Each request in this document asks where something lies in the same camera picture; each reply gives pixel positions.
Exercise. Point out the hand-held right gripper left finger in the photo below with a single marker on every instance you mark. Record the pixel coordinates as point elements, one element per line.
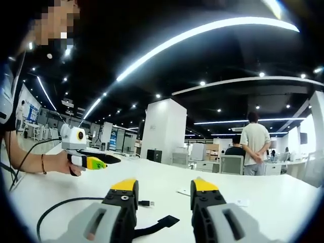
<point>101,217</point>

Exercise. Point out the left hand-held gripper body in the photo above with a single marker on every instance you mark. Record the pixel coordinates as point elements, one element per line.
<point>74,138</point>

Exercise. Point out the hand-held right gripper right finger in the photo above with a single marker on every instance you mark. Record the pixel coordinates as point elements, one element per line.
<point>222,217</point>

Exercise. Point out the black desk mat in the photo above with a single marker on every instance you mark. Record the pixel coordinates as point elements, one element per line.
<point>106,157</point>

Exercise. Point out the white desk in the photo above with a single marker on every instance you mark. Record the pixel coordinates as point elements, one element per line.
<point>162,179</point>

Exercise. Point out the person's left hand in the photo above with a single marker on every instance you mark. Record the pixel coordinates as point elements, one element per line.
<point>72,168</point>

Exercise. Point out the small white label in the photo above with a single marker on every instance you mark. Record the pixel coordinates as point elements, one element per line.
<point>242,202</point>

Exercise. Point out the white paper card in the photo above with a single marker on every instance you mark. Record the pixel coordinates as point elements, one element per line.
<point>184,191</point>

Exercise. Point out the grey office chair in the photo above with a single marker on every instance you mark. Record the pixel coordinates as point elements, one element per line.
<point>231,164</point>

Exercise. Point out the black box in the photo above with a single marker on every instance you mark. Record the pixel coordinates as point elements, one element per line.
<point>154,155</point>

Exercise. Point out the white cabinet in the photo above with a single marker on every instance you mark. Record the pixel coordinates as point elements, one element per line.
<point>198,152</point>

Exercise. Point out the white chest device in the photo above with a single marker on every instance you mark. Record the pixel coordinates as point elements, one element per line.
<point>5,101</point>

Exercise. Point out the white square pillar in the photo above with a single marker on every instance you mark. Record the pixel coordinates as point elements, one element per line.
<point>164,129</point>

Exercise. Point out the long ceiling light strip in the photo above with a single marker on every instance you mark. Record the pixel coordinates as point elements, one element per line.
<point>192,35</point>

